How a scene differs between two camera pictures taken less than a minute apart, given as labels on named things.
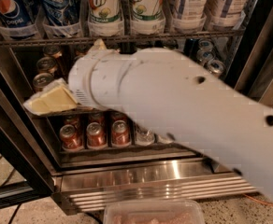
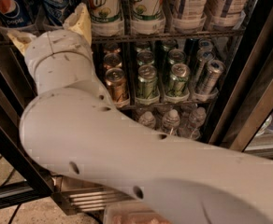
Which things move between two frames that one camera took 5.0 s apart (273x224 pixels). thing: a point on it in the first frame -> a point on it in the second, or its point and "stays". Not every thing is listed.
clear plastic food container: x=152 y=212 stays
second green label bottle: x=147 y=2 stays
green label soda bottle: x=104 y=4 stays
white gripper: x=79 y=78 -> x=58 y=45
